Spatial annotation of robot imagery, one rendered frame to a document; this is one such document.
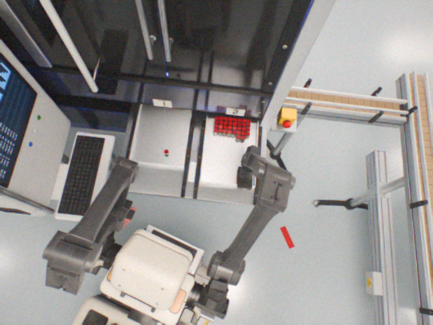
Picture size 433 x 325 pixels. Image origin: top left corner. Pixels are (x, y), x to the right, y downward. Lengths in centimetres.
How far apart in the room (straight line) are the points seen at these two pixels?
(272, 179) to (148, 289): 48
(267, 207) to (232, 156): 75
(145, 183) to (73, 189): 35
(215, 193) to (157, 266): 63
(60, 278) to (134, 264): 23
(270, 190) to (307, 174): 176
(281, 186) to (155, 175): 81
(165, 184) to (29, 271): 137
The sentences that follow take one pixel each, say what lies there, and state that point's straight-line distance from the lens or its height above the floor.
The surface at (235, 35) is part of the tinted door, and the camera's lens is 112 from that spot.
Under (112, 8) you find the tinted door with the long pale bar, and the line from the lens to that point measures 113.
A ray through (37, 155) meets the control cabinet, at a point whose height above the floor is 104.
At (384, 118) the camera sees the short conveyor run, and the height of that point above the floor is 93.
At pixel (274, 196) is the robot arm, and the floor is 154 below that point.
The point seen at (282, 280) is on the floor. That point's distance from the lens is 245.
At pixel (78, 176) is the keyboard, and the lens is 170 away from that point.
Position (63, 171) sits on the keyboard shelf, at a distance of 177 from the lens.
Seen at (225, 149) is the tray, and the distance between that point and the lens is 160.
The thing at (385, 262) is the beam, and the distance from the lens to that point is 210.
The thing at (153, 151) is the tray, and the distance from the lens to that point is 160.
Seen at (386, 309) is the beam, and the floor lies 55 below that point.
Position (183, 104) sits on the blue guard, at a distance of 153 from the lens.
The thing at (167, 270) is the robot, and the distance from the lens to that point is 100.
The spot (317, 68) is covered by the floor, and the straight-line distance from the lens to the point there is 308.
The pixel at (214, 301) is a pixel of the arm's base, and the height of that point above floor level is 123.
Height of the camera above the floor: 237
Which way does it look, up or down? 71 degrees down
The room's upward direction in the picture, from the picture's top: 10 degrees clockwise
